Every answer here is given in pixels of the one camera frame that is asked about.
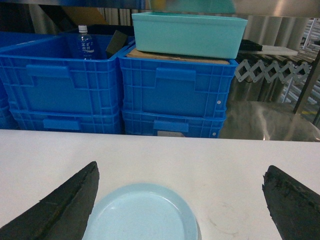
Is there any blue crate far left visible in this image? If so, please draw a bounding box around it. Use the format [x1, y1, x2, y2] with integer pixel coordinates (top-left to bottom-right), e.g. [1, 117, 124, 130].
[0, 31, 55, 130]

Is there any clear water bottle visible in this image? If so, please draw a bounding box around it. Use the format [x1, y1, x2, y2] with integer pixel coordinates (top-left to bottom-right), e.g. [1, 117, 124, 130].
[76, 25, 96, 60]

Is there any blue crate lower left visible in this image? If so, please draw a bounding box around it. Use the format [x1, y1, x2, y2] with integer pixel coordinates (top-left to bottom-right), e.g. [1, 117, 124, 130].
[11, 109, 122, 134]

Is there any blue crate lower right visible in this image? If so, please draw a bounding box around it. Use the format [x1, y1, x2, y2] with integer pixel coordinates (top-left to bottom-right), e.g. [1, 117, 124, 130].
[122, 109, 226, 138]

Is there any brown cardboard sheet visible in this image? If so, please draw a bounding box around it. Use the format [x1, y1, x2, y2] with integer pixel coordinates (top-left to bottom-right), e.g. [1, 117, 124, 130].
[125, 48, 230, 65]

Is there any blue crate upper right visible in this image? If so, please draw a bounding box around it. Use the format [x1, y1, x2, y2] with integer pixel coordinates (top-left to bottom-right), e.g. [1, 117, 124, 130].
[118, 46, 238, 118]

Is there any black foam block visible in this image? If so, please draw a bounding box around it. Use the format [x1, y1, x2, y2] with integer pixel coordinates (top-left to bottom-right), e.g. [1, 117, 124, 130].
[105, 30, 128, 59]

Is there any expandable roller conveyor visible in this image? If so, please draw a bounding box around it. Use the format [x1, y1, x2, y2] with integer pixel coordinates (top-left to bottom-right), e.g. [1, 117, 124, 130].
[235, 53, 312, 84]

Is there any blue crate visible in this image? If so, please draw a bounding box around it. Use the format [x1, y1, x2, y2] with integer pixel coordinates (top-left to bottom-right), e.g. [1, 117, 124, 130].
[0, 34, 121, 116]
[118, 46, 238, 118]
[0, 31, 55, 130]
[11, 109, 122, 134]
[122, 109, 226, 138]

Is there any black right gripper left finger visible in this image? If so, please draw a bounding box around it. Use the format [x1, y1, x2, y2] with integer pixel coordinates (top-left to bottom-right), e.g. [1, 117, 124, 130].
[0, 161, 100, 240]

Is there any white board on conveyor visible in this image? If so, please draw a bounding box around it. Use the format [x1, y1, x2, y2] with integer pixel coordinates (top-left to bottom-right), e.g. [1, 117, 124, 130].
[255, 45, 298, 56]

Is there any light blue round tray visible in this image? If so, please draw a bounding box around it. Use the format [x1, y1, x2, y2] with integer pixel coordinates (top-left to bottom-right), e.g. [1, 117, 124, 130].
[83, 183, 202, 240]

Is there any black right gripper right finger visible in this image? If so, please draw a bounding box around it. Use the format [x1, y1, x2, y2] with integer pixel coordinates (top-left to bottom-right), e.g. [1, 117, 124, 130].
[262, 165, 320, 240]

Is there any teal plastic bin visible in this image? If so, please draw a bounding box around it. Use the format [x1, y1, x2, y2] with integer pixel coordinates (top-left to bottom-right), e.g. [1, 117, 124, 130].
[131, 12, 248, 59]

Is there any blue crate upper left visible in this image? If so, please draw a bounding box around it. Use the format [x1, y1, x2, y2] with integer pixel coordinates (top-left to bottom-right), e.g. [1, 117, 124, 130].
[0, 34, 121, 116]

